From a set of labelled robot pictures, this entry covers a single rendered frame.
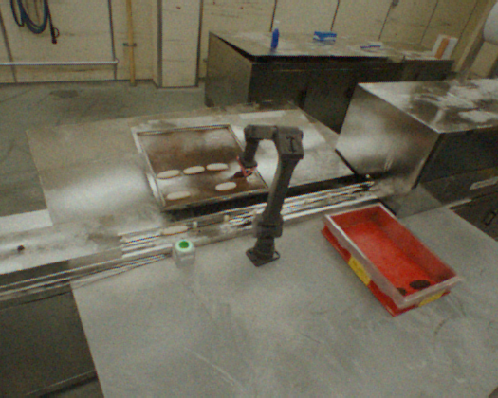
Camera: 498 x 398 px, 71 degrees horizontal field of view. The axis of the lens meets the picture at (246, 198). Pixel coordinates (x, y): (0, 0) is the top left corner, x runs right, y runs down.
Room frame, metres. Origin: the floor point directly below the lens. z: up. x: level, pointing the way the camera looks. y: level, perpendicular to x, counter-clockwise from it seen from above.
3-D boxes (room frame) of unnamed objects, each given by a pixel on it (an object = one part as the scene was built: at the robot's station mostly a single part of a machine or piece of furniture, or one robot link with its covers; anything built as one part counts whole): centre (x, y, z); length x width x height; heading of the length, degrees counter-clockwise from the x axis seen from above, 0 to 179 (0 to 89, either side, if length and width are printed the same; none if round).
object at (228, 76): (3.97, -0.37, 0.51); 1.93 x 1.05 x 1.02; 123
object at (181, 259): (0.90, 0.20, 0.84); 0.08 x 0.08 x 0.11; 33
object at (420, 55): (5.43, -1.81, 0.40); 1.30 x 0.85 x 0.80; 123
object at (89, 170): (1.70, 0.18, 0.41); 1.80 x 1.16 x 0.82; 129
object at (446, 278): (1.08, -0.60, 0.88); 0.49 x 0.34 x 0.10; 32
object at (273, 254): (0.99, -0.10, 0.86); 0.12 x 0.09 x 0.08; 129
